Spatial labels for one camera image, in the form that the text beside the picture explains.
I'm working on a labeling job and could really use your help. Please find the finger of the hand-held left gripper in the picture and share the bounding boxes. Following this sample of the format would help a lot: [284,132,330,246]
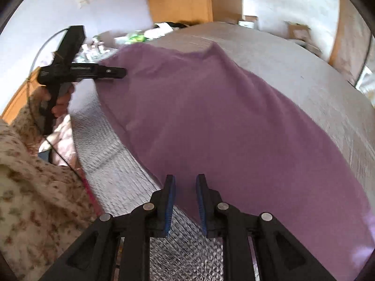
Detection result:
[96,66,127,79]

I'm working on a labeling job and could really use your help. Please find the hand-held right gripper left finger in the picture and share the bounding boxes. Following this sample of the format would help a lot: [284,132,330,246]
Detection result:
[38,174,176,281]

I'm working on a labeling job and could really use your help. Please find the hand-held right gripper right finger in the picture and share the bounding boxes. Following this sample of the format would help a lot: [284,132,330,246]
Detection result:
[196,174,336,281]

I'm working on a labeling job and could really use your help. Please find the purple fleece pants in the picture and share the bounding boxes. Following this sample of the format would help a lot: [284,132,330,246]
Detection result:
[95,42,375,281]

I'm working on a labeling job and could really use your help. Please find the person's left forearm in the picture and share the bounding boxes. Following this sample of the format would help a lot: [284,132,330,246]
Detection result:
[0,92,100,281]

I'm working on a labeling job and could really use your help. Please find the person's left hand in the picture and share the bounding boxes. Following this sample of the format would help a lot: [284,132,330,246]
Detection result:
[34,83,74,118]

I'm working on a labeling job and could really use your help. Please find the green packet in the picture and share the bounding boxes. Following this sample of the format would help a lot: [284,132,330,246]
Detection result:
[124,31,147,43]

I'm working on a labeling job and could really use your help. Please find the wooden furniture panel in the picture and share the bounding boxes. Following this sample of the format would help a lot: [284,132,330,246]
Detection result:
[1,67,41,123]

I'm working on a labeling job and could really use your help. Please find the dark cloth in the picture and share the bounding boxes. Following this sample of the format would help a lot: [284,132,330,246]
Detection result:
[154,21,188,31]

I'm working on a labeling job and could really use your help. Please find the pink cloth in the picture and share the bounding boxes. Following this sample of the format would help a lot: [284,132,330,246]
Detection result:
[39,114,78,167]

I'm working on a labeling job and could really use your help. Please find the wooden wardrobe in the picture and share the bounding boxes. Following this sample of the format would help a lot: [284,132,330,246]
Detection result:
[142,0,213,31]

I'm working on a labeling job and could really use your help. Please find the white carton box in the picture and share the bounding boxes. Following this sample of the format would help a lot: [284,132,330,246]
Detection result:
[238,15,259,28]

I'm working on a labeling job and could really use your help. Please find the silver quilted mat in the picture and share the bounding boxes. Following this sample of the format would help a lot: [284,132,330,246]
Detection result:
[69,21,375,281]

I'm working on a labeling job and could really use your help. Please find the open cardboard box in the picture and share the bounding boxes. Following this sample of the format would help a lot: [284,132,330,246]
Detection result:
[285,21,311,42]

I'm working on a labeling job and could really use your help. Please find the clear plastic door curtain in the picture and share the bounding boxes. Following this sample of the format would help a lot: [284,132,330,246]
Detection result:
[356,64,375,106]

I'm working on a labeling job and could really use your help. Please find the black pole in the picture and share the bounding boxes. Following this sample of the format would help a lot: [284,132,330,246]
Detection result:
[353,35,372,88]

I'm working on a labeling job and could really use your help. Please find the black cable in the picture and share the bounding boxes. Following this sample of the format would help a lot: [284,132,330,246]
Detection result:
[26,27,101,211]

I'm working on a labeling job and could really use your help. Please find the wooden door frame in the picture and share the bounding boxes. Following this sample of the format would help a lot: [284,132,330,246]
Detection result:
[328,0,372,79]

